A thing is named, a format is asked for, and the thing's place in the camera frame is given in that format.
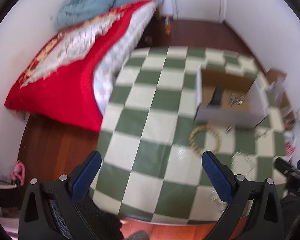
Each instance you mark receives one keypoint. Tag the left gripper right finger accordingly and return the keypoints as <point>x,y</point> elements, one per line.
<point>265,219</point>

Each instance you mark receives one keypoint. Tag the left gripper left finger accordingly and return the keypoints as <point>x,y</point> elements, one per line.
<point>49,208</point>

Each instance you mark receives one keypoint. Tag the white cardboard jewelry box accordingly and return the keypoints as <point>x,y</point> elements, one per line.
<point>229,100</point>

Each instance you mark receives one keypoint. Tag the white red plastic bag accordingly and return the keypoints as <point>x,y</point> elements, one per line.
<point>290,140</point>

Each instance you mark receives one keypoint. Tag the pink cloth item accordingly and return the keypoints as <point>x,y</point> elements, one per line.
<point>18,175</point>

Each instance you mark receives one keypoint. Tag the brown cardboard box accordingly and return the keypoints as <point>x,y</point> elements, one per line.
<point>279,96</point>

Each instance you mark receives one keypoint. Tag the green checkered tablecloth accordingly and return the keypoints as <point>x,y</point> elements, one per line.
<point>149,170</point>

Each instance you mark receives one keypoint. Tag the red patterned blanket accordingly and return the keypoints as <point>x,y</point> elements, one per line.
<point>58,83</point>

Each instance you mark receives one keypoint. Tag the diamond patterned mattress sheet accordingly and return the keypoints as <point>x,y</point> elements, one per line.
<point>104,73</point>

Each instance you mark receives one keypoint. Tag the orange drink bottle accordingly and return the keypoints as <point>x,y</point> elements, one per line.
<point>167,26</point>

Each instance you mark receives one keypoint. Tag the small tape roll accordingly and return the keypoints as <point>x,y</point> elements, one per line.
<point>148,39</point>

